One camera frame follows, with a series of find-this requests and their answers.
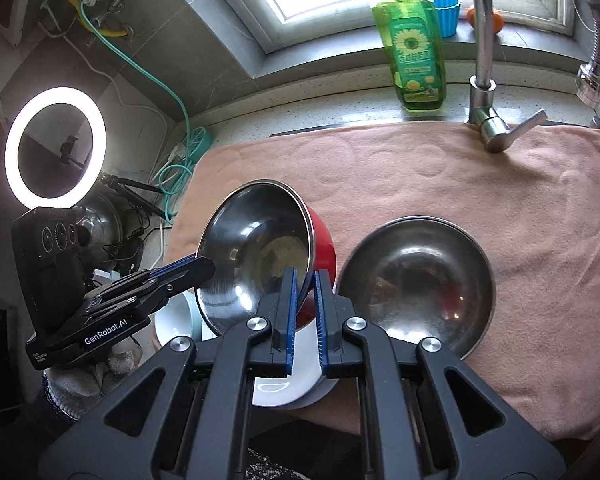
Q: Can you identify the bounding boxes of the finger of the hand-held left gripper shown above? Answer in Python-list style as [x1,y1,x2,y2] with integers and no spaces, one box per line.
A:
[100,255,201,294]
[130,256,216,311]

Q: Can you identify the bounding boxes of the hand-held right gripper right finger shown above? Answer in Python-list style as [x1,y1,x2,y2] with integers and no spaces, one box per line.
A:
[315,269,567,480]

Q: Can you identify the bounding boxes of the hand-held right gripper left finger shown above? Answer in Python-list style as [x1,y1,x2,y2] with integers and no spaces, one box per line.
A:
[39,267,299,480]

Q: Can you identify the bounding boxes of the red steel bowl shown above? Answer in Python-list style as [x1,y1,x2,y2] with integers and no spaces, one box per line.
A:
[196,179,338,338]

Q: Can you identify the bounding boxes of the person's left hand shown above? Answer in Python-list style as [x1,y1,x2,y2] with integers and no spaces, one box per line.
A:
[44,337,144,422]

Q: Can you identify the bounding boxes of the light blue bowl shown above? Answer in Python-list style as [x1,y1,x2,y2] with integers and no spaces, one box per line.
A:
[154,290,216,353]

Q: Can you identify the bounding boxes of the steel pot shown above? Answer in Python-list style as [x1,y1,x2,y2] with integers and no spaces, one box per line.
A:
[77,192,128,261]

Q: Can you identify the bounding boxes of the black tripod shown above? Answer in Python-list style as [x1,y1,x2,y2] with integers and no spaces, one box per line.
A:
[100,174,171,221]

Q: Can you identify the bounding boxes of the teal round object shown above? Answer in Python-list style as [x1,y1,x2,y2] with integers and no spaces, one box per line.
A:
[186,127,214,162]

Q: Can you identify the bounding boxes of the yellow pipe fitting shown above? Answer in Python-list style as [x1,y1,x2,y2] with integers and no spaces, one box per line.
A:
[59,0,130,40]

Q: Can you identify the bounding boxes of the orange towel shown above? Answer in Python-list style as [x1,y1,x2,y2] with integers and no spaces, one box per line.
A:
[169,119,600,443]

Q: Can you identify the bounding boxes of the window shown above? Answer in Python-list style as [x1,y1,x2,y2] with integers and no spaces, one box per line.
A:
[145,0,578,81]

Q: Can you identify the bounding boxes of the green dish soap bottle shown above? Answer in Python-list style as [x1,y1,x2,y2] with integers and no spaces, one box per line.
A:
[371,0,448,113]

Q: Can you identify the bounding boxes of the chrome faucet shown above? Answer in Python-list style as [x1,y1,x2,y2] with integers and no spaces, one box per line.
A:
[462,0,549,154]

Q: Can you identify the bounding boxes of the blue cup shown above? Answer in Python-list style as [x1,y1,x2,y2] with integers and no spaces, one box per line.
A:
[425,0,462,38]

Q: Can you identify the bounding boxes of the orange fruit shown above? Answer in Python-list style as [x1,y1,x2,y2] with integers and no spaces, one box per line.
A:
[466,4,506,31]

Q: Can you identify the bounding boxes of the white ring light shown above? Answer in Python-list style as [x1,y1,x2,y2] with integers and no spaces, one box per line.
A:
[4,86,107,209]

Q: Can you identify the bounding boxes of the green hose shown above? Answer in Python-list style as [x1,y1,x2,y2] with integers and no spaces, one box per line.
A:
[80,0,201,223]

